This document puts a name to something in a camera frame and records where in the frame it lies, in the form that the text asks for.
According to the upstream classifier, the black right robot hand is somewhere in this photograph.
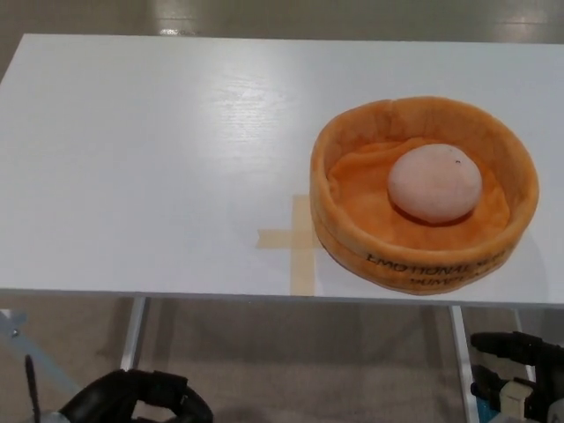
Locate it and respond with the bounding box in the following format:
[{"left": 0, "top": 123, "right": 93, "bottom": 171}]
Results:
[{"left": 470, "top": 330, "right": 564, "bottom": 418}]

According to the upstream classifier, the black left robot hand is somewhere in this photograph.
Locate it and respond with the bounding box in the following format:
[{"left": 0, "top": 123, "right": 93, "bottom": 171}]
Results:
[{"left": 58, "top": 368, "right": 215, "bottom": 423}]

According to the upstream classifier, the pink round plush toy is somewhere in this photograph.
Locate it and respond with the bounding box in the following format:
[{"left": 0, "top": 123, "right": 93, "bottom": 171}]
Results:
[{"left": 387, "top": 142, "right": 483, "bottom": 223}]

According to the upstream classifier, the orange plush round plate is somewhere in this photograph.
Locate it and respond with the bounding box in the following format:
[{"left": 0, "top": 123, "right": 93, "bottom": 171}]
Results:
[{"left": 308, "top": 99, "right": 541, "bottom": 293}]

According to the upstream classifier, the thin white table leg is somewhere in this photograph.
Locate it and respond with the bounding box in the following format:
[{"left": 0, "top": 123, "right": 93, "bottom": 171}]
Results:
[{"left": 512, "top": 308, "right": 529, "bottom": 337}]

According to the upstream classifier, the grey diagonal table brace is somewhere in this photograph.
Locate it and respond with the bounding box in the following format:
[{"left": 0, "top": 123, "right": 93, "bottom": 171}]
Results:
[{"left": 0, "top": 308, "right": 84, "bottom": 400}]

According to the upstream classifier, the short beige masking tape strip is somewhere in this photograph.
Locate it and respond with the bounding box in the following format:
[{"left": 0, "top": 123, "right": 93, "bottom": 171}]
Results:
[{"left": 256, "top": 228, "right": 319, "bottom": 250}]

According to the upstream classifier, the long beige masking tape strip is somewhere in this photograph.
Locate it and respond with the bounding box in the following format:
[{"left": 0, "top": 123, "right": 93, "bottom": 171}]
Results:
[{"left": 289, "top": 194, "right": 316, "bottom": 295}]

